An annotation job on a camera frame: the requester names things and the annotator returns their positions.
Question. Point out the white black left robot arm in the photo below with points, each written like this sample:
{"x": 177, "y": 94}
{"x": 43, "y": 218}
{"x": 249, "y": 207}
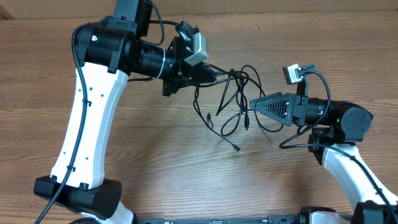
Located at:
{"x": 105, "y": 54}

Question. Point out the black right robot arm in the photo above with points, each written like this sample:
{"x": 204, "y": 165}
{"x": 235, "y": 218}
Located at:
{"x": 336, "y": 127}

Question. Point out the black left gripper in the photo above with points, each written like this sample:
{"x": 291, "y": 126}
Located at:
{"x": 179, "y": 77}

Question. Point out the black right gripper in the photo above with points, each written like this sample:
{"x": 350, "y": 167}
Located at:
{"x": 291, "y": 107}

